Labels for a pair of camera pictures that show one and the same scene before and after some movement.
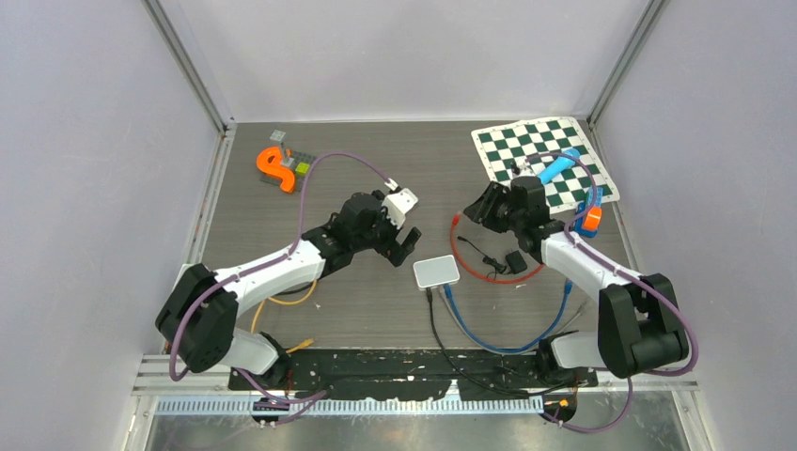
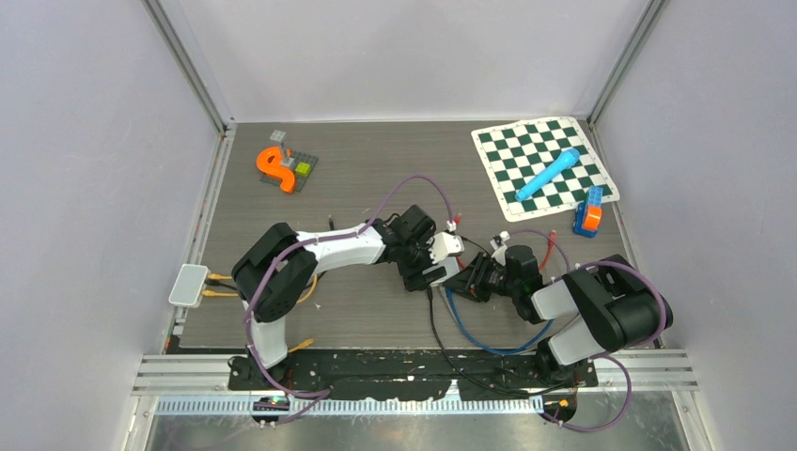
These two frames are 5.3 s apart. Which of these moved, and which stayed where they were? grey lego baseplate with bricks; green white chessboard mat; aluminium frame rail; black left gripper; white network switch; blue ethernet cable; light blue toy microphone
Moved: black left gripper
Stayed: grey lego baseplate with bricks; light blue toy microphone; aluminium frame rail; white network switch; green white chessboard mat; blue ethernet cable
